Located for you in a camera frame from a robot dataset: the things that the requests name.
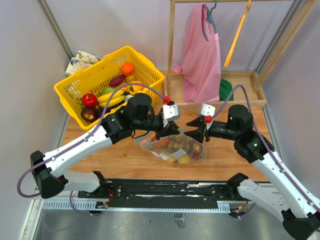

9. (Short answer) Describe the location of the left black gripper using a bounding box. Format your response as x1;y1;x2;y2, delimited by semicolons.
133;114;181;141

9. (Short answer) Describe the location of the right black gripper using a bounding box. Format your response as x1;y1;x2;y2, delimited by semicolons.
183;117;239;143

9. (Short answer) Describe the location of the brown longan bunch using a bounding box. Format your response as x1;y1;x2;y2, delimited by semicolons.
165;135;192;154

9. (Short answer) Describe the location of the clear zip top bag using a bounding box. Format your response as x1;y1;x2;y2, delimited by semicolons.
135;128;207;165

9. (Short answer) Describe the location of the yellow lemon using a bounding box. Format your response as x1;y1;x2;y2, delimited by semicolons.
166;156;177;164

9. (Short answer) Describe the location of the peach coloured fruit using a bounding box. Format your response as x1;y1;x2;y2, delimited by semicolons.
177;153;191;165

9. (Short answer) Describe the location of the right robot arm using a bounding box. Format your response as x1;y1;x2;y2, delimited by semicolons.
185;103;320;240

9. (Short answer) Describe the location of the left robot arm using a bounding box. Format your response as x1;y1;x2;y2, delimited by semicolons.
30;93;180;199

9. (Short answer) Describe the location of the green cloth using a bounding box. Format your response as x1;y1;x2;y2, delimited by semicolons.
219;78;233;102

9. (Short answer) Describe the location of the white garlic bulb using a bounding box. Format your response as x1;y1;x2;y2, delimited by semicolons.
123;94;134;103

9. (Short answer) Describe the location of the yellow bell pepper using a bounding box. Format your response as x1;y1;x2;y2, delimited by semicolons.
127;80;145;95

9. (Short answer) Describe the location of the pink shirt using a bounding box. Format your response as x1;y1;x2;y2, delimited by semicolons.
173;3;221;104

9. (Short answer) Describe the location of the yellow banana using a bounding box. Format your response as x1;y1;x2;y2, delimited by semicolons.
97;89;125;108

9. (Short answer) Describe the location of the wooden clothes rack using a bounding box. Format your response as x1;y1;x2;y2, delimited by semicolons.
163;0;319;110

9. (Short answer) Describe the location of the purple sweet potato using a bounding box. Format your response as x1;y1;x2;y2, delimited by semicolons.
109;74;126;88

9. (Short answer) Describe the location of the orange fruit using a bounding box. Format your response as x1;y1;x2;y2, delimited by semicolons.
120;62;135;76

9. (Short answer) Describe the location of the green fruit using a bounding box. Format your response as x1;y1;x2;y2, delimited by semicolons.
101;86;115;96

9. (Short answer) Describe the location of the dark grape bunch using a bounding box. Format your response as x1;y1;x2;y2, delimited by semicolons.
95;100;125;118

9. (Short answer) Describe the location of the bright red apple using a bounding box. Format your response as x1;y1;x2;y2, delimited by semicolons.
81;93;98;108

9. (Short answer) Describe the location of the yellow plastic basket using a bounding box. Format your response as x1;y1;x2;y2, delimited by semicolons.
54;45;165;132

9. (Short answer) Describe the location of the teal clothes hanger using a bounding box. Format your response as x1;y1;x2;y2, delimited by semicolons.
201;0;218;42

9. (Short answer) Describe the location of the patterned cloth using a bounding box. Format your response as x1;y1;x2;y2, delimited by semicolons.
65;50;103;76

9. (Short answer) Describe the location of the yellow clothes hanger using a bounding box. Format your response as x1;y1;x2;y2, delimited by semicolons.
223;0;252;68

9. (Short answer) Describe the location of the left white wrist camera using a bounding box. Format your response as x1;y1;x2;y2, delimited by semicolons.
162;104;180;121

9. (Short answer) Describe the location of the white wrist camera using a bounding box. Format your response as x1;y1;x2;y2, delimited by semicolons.
162;104;180;121
198;103;216;117

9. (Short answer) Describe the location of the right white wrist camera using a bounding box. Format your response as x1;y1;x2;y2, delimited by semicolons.
198;103;216;117

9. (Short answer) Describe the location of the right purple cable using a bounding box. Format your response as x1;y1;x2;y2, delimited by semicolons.
204;84;320;213

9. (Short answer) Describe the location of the purple cable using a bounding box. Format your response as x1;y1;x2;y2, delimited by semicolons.
16;83;173;198
204;84;320;213

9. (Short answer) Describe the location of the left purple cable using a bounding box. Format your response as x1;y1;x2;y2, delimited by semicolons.
16;83;173;198

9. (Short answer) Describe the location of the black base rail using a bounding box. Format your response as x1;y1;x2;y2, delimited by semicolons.
77;178;246;213

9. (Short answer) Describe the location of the right aluminium frame post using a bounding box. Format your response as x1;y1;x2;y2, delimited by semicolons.
255;0;302;75

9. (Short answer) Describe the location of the aluminium frame post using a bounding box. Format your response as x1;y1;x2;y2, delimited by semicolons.
37;0;73;60
255;0;302;75

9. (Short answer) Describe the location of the left aluminium frame post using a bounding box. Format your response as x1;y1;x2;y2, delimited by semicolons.
37;0;73;60

